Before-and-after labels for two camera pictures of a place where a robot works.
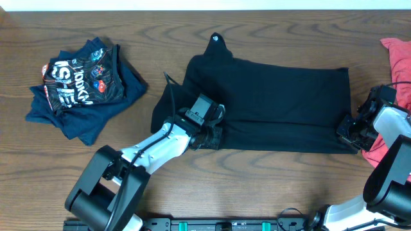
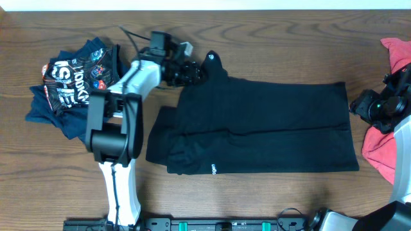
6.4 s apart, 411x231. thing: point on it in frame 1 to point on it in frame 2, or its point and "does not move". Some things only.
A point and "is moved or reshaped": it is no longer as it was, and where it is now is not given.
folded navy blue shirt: x=83 y=122 does not move
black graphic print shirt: x=96 y=78 does not move
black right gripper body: x=359 y=133 to x=370 y=106
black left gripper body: x=210 y=139 to x=178 y=77
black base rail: x=280 y=224 does not move
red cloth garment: x=377 y=153 does not move
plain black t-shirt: x=266 y=107 is moved or reshaped
